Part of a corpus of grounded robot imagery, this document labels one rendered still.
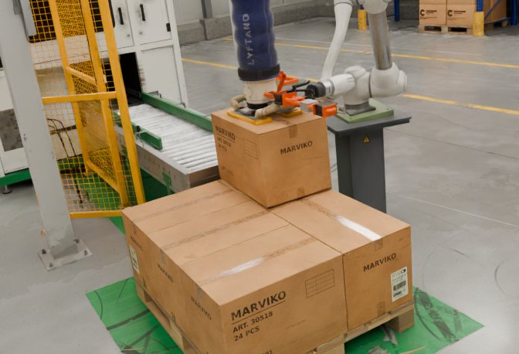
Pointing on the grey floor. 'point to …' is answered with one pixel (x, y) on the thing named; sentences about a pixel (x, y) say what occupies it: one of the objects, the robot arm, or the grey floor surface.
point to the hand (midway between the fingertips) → (287, 98)
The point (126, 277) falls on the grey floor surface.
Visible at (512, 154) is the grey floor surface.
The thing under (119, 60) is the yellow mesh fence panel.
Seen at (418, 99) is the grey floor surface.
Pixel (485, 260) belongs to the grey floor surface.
